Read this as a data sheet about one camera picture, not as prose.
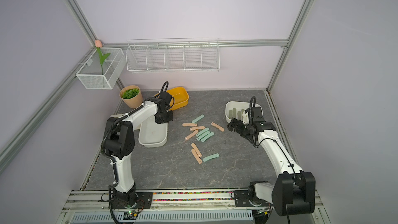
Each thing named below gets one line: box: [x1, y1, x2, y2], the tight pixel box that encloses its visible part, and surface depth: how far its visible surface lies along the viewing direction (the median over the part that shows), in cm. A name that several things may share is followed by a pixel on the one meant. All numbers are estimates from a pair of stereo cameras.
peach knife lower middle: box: [190, 143, 203, 158], surface depth 91 cm
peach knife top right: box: [210, 121, 225, 133], surface depth 101 cm
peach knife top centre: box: [189, 126, 206, 131], surface depth 101 cm
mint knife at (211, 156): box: [202, 152, 220, 162], surface depth 89 cm
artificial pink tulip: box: [94, 39, 111, 75], surface depth 92 cm
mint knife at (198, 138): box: [196, 130, 210, 142], surface depth 98 cm
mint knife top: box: [191, 114, 205, 124], surface depth 107 cm
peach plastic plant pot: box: [119, 85, 144, 109], surface depth 107 cm
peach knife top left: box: [181, 122, 198, 127], surface depth 103 cm
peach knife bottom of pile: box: [191, 148, 203, 165], surface depth 88 cm
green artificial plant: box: [121, 88, 140, 100], surface depth 106 cm
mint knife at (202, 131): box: [195, 127, 210, 137], surface depth 99 cm
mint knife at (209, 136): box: [200, 131, 215, 143], surface depth 97 cm
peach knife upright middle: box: [184, 129, 199, 141], surface depth 98 cm
